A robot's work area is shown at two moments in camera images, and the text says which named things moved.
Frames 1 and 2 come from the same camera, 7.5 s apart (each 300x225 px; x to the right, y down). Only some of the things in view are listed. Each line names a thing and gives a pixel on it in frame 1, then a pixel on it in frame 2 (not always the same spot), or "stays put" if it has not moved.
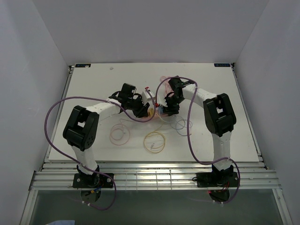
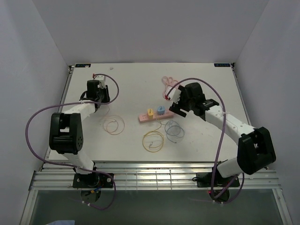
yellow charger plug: x=151 y=112 stays put
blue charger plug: x=160 y=109 stays put
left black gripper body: x=133 y=105 to x=103 y=95
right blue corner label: x=221 y=65 stays put
